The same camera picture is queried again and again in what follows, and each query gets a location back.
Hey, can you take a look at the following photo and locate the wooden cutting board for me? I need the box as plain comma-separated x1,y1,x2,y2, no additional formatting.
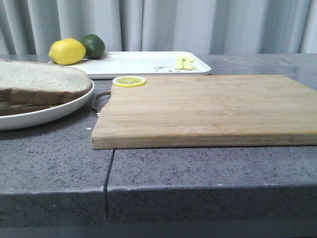
91,75,317,149

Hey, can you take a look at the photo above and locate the lemon slice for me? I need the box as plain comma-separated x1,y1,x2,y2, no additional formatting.
112,76,147,88

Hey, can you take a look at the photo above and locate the white round plate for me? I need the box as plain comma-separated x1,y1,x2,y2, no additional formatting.
0,80,95,130

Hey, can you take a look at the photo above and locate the yellow toy knife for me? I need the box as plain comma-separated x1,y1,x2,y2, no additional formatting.
183,57,194,70

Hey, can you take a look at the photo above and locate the white rectangular bear tray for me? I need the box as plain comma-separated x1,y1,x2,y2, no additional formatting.
70,51,211,79

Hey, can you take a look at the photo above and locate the grey curtain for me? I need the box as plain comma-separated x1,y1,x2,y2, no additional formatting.
0,0,317,55

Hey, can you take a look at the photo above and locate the bottom bread slice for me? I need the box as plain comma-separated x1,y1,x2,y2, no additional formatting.
0,101,60,117

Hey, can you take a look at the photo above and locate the white bread slice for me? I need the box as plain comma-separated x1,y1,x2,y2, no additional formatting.
0,59,92,105

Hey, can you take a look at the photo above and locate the green lime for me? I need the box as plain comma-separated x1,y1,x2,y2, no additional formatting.
81,34,106,60

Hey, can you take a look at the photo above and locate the yellow lemon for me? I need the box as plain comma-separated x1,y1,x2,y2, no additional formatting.
49,38,86,65

